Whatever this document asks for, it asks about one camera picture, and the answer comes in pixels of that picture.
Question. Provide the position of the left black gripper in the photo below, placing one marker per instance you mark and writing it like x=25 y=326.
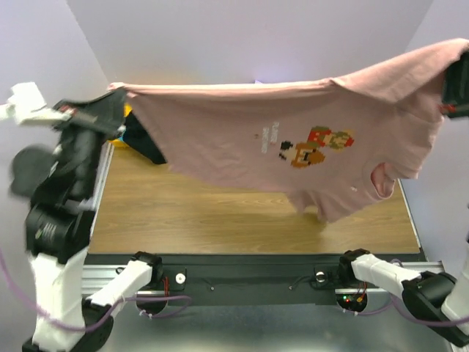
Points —
x=103 y=113

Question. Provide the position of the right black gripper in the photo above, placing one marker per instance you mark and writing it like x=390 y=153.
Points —
x=456 y=89

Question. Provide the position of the pink t-shirt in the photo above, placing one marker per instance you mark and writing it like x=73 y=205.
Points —
x=338 y=144

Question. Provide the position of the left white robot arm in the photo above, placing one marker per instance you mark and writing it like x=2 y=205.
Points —
x=58 y=233

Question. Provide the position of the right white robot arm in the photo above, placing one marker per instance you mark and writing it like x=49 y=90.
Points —
x=438 y=301

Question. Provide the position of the yellow plastic bin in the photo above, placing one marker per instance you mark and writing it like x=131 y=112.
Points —
x=119 y=142

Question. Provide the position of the black garment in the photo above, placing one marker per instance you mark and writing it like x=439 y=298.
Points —
x=136 y=137

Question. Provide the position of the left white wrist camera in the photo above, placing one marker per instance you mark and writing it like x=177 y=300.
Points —
x=27 y=106

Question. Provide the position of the aluminium rail frame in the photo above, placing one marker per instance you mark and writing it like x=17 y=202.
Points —
x=145 y=207

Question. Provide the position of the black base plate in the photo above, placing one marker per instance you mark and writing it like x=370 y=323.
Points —
x=255 y=279

